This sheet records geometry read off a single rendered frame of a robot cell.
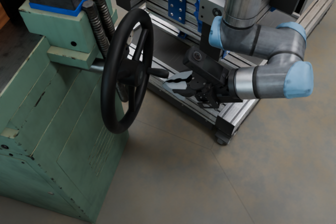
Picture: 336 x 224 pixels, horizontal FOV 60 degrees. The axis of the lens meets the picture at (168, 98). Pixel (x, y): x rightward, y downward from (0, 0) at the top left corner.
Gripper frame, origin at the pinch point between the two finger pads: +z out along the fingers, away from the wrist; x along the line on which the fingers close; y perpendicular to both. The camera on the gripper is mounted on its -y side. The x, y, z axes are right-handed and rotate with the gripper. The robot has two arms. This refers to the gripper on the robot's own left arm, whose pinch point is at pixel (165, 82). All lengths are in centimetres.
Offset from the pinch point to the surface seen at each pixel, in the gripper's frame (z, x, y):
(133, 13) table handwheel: -6.4, -2.0, -23.4
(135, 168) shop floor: 47, -3, 55
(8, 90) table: 10.5, -24.0, -27.2
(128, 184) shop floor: 47, -12, 55
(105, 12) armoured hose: 1.0, -1.1, -24.8
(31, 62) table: 11.4, -16.1, -26.6
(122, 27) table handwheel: -6.8, -7.0, -24.1
